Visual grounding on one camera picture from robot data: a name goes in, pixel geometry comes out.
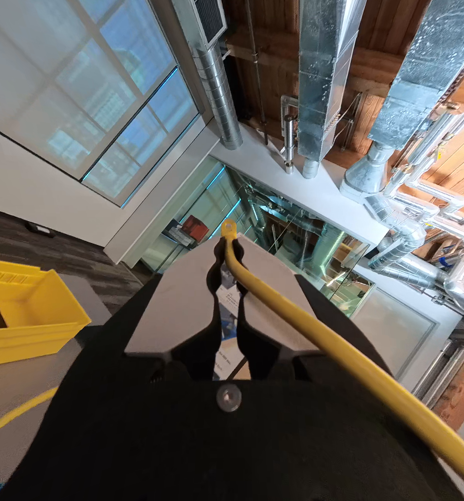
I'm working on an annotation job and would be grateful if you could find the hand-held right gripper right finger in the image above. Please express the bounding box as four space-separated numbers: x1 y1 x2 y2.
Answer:
231 234 322 380

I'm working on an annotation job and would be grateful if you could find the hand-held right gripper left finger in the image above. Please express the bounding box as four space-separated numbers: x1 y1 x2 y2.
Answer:
123 239 223 380

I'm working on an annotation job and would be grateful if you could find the yellow ethernet cable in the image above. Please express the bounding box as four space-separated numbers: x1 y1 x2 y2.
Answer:
0 218 464 497

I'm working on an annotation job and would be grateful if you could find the printed instruction sheet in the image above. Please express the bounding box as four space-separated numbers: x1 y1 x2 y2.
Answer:
213 264 250 381

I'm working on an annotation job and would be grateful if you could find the red case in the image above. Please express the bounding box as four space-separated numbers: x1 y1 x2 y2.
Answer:
182 214 210 242

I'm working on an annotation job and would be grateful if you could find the glass partition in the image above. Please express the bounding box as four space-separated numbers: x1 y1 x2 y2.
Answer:
140 154 374 318

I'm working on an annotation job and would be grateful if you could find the frosted glass panel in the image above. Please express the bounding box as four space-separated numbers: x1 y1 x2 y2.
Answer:
351 287 441 381

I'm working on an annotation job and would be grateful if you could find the yellow plastic bin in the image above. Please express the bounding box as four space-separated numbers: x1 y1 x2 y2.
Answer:
0 257 92 368

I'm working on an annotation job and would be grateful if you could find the small black floor device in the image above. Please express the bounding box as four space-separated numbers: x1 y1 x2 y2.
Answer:
24 220 57 239

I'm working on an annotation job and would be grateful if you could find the cluster of silver pipes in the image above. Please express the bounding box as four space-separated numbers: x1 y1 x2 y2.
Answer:
367 100 464 314

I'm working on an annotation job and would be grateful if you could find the silver insulated pipe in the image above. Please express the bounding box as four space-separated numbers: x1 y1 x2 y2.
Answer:
280 94 300 175

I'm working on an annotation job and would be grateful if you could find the large window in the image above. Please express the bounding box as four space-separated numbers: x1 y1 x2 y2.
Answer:
0 0 201 209

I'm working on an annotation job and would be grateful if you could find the white air vent grille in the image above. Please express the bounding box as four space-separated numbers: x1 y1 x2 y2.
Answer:
193 0 229 51

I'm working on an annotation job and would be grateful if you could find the silver spiral air duct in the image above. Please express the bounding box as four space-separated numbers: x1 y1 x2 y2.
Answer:
193 39 243 150

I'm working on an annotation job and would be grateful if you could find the foil wrapped rectangular duct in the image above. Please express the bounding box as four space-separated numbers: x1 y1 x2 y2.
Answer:
338 0 464 202
297 0 369 180

